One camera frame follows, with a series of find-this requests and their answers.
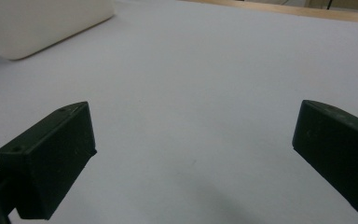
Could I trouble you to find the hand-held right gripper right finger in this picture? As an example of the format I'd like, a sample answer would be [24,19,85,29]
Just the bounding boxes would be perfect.
[291,99,358,216]

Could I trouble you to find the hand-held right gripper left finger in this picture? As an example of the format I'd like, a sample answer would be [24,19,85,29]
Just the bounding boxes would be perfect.
[0,101,98,221]

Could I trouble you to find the white plastic storage bin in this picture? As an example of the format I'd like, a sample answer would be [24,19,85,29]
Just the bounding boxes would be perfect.
[0,0,117,62]

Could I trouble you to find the wooden table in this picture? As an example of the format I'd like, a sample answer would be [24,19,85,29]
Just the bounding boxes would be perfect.
[178,0,358,25]

